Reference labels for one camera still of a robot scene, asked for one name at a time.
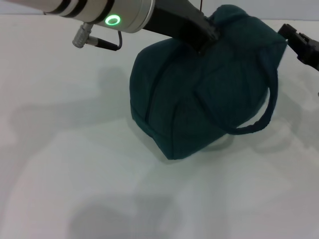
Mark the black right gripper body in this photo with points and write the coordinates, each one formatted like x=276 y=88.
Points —
x=310 y=52

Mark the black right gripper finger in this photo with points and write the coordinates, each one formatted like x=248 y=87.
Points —
x=289 y=33

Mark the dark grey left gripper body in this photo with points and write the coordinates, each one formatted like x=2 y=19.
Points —
x=177 y=20

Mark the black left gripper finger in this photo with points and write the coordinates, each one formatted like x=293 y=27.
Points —
x=208 y=35

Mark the dark teal insulated lunch bag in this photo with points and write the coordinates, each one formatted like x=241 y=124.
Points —
x=199 y=99

